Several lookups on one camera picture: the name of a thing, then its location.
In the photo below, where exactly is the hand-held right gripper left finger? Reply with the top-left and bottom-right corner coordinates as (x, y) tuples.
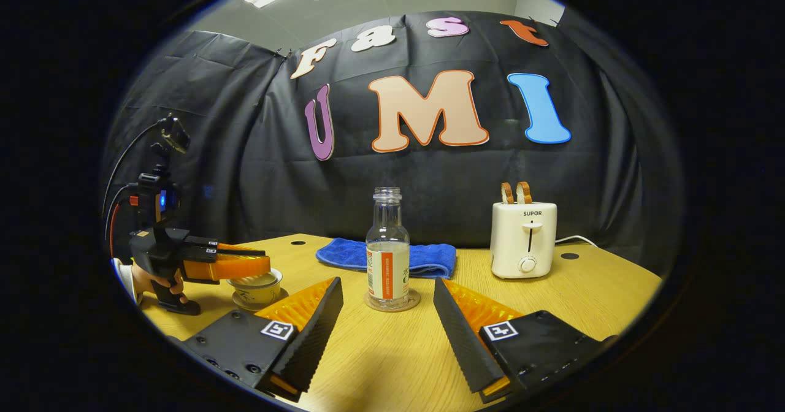
(181, 277), (344, 403)

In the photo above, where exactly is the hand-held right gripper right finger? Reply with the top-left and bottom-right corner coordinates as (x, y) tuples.
(433, 277), (620, 405)

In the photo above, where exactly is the cream ceramic teacup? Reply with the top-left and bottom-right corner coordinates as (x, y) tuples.
(228, 277), (284, 306)

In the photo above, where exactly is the cream teacup lid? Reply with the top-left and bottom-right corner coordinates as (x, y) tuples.
(228, 269), (284, 288)

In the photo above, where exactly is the round brown coaster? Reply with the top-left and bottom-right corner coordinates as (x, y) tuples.
(363, 288), (422, 313)

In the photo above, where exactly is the clear glass water bottle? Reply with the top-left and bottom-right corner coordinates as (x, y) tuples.
(365, 186), (412, 311)

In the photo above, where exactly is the cream ceramic saucer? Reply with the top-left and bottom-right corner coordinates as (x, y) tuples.
(231, 288), (289, 313)

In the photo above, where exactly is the blue towel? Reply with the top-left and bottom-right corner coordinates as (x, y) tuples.
(315, 237), (458, 280)

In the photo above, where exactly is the black backdrop cloth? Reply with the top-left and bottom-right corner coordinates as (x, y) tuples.
(100, 10), (686, 278)

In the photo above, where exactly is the white toaster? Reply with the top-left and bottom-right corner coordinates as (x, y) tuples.
(490, 201), (559, 280)

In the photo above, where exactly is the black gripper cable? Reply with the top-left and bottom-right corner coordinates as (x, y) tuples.
(101, 118), (167, 216)

